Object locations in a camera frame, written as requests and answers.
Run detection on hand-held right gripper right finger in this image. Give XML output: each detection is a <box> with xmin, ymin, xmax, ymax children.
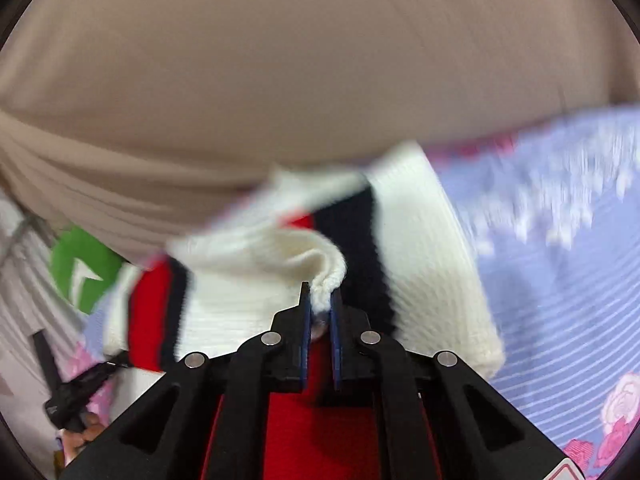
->
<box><xmin>330</xmin><ymin>290</ymin><xmax>567</xmax><ymax>480</ymax></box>

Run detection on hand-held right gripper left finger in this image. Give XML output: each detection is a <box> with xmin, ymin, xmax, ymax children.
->
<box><xmin>60</xmin><ymin>282</ymin><xmax>314</xmax><ymax>480</ymax></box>

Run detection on white knit sweater red navy stripes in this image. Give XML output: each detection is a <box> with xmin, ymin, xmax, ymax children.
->
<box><xmin>102</xmin><ymin>142</ymin><xmax>506</xmax><ymax>480</ymax></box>

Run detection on person's left hand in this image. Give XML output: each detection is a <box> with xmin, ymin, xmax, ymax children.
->
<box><xmin>62</xmin><ymin>410</ymin><xmax>107</xmax><ymax>467</ymax></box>

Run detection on white cloth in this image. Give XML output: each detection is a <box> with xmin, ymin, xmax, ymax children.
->
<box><xmin>0</xmin><ymin>195</ymin><xmax>106</xmax><ymax>466</ymax></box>

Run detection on green pillow white arrow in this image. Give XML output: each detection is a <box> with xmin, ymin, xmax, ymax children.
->
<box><xmin>50</xmin><ymin>225</ymin><xmax>126</xmax><ymax>316</ymax></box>

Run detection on blue pink floral bedsheet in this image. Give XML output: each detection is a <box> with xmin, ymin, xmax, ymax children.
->
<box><xmin>55</xmin><ymin>107</ymin><xmax>640</xmax><ymax>480</ymax></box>

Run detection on beige curtain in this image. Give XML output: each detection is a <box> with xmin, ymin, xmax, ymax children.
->
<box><xmin>0</xmin><ymin>0</ymin><xmax>640</xmax><ymax>266</ymax></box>

